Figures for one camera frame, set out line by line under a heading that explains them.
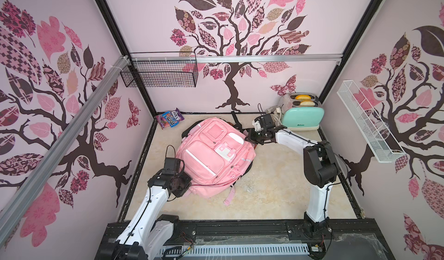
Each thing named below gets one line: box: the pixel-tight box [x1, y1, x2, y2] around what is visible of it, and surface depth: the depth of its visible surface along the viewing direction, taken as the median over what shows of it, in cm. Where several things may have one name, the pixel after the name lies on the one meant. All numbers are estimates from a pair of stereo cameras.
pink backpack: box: [176, 117, 257, 207], surface depth 90 cm
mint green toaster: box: [280, 92, 325, 130], surface depth 105 cm
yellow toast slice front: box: [300, 101, 316, 107], surface depth 103 cm
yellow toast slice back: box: [294, 94, 312, 101], surface depth 106 cm
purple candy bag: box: [155, 108, 185, 130], surface depth 116 cm
